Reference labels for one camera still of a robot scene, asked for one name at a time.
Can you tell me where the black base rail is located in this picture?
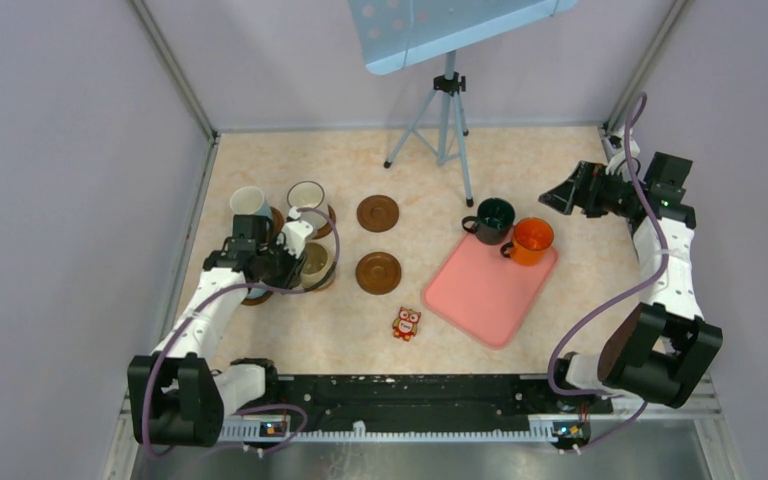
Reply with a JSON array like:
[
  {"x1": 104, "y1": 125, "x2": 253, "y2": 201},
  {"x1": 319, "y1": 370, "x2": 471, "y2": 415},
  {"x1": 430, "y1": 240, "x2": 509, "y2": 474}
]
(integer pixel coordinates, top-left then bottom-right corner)
[{"x1": 250, "y1": 374, "x2": 613, "y2": 433}]

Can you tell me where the dark brown coaster front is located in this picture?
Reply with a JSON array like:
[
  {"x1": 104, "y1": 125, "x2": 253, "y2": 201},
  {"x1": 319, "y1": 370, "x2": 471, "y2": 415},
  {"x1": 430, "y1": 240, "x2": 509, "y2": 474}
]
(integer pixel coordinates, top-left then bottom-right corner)
[{"x1": 355, "y1": 251, "x2": 402, "y2": 295}]

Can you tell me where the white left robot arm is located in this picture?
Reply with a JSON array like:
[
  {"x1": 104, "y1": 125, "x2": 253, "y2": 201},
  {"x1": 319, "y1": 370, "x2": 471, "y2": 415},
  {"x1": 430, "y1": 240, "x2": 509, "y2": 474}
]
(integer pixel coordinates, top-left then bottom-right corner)
[{"x1": 127, "y1": 209, "x2": 314, "y2": 451}]

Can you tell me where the beige mug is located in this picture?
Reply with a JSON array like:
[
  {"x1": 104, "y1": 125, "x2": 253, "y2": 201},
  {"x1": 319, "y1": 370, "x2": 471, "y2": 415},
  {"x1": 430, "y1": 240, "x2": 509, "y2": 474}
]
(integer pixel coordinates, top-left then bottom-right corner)
[{"x1": 300, "y1": 242, "x2": 333, "y2": 288}]

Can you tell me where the dark green mug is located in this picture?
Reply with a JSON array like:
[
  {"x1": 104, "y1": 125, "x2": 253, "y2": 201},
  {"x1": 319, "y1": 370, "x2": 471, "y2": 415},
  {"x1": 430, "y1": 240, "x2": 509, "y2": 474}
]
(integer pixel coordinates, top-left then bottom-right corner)
[{"x1": 461, "y1": 197, "x2": 516, "y2": 245}]

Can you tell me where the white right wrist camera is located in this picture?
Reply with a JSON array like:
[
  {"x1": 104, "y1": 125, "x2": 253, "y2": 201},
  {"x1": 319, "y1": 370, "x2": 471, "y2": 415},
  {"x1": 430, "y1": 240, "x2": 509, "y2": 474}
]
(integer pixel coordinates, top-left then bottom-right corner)
[{"x1": 607, "y1": 128, "x2": 641, "y2": 176}]

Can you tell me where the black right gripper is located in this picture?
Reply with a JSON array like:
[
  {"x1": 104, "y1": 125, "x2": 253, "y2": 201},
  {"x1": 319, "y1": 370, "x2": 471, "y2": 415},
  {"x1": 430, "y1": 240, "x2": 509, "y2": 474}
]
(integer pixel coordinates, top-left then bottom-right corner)
[{"x1": 539, "y1": 161, "x2": 646, "y2": 219}]

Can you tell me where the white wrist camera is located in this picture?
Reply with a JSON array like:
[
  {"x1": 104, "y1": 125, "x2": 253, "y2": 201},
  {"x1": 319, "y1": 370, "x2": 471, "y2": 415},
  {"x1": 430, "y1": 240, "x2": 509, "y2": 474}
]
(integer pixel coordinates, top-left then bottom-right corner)
[
  {"x1": 276, "y1": 207, "x2": 314, "y2": 259},
  {"x1": 607, "y1": 128, "x2": 641, "y2": 176}
]

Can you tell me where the dark brown ridged coaster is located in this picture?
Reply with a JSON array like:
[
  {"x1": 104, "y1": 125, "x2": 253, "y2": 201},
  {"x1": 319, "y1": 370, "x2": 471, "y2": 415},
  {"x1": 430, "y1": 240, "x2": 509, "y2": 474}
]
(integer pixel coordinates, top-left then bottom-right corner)
[{"x1": 311, "y1": 204, "x2": 336, "y2": 240}]

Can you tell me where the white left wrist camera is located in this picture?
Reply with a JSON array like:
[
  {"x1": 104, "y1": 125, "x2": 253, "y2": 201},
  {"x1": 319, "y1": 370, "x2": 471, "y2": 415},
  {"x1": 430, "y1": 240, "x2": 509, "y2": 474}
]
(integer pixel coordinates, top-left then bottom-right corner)
[{"x1": 276, "y1": 207, "x2": 314, "y2": 259}]

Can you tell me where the cream white mug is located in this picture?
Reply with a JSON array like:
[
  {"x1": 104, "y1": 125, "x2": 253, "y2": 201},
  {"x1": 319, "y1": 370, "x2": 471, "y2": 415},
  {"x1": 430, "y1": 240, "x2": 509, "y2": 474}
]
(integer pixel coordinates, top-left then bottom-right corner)
[{"x1": 287, "y1": 180, "x2": 328, "y2": 230}]

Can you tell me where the pink tray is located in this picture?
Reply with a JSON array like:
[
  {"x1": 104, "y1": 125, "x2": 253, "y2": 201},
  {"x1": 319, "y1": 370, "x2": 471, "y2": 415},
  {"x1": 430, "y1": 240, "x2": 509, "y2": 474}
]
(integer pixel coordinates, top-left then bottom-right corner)
[{"x1": 422, "y1": 233, "x2": 559, "y2": 349}]

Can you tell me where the light blue mug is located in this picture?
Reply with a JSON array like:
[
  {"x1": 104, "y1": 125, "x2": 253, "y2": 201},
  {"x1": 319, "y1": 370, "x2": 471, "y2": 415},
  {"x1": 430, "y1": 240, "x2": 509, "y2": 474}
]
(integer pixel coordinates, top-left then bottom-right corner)
[{"x1": 229, "y1": 186, "x2": 273, "y2": 220}]

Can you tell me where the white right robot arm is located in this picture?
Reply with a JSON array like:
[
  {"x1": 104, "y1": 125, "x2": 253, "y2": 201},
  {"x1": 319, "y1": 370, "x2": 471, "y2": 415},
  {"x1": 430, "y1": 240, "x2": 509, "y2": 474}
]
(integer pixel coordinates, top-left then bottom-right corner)
[{"x1": 539, "y1": 152, "x2": 723, "y2": 412}]

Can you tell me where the grey cable duct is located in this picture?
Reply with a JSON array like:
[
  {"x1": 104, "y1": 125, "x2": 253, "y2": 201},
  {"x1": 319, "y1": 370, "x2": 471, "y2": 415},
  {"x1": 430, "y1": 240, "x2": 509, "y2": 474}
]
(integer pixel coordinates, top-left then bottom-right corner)
[{"x1": 217, "y1": 419, "x2": 558, "y2": 444}]

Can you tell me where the blue dotted board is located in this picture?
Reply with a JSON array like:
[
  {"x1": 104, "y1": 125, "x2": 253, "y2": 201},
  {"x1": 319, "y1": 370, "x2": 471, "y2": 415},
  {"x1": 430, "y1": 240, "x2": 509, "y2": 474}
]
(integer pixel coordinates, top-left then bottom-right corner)
[{"x1": 348, "y1": 0, "x2": 577, "y2": 75}]

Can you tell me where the red owl figure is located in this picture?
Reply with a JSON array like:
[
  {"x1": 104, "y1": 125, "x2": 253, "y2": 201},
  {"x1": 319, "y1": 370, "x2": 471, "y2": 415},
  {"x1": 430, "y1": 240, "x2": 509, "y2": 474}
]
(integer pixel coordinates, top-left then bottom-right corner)
[{"x1": 392, "y1": 307, "x2": 422, "y2": 342}]

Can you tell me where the orange mug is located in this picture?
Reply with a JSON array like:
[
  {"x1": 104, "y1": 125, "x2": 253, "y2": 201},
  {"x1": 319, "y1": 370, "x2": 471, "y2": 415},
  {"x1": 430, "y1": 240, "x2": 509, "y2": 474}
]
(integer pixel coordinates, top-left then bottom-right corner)
[{"x1": 500, "y1": 217, "x2": 554, "y2": 266}]

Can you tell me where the dark brown wooden coaster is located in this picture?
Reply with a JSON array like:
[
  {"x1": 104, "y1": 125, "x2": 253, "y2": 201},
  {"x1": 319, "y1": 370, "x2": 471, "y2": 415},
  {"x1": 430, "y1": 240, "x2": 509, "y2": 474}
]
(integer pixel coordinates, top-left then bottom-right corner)
[{"x1": 356, "y1": 194, "x2": 400, "y2": 233}]

